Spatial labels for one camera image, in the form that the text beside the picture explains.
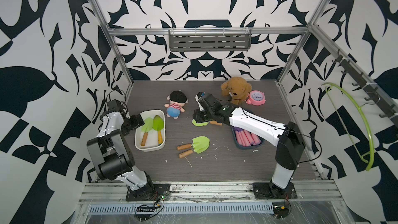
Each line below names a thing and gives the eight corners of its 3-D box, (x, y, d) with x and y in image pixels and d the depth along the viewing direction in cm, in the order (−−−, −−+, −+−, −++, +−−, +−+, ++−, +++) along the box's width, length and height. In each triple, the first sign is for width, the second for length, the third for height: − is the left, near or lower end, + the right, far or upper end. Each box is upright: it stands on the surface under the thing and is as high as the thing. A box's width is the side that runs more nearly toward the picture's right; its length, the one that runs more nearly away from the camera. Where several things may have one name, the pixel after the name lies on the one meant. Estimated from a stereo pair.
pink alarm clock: (246, 105, 108) (248, 102, 105) (244, 93, 115) (245, 90, 112) (265, 105, 108) (267, 102, 105) (261, 93, 115) (263, 90, 112)
